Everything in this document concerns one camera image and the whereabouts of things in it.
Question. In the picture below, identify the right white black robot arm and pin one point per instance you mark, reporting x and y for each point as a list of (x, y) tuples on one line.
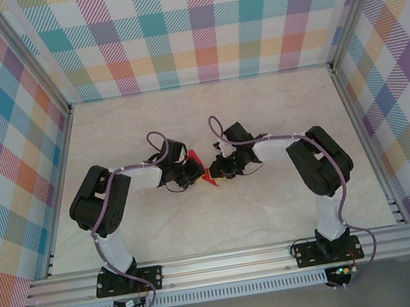
[(277, 149)]

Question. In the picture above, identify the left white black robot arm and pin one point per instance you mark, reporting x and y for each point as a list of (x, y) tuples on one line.
[(116, 254)]

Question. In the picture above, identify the aluminium front rail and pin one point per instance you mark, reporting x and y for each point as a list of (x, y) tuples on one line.
[(225, 269)]

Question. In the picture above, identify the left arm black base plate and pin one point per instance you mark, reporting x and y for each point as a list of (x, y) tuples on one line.
[(151, 277)]

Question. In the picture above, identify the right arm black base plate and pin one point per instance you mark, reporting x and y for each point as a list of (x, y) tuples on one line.
[(307, 253)]

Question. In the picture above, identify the aluminium side rail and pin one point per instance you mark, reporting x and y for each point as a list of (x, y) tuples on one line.
[(61, 189), (366, 146)]

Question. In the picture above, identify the aluminium frame post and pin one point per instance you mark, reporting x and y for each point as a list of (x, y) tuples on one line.
[(356, 6), (29, 58)]

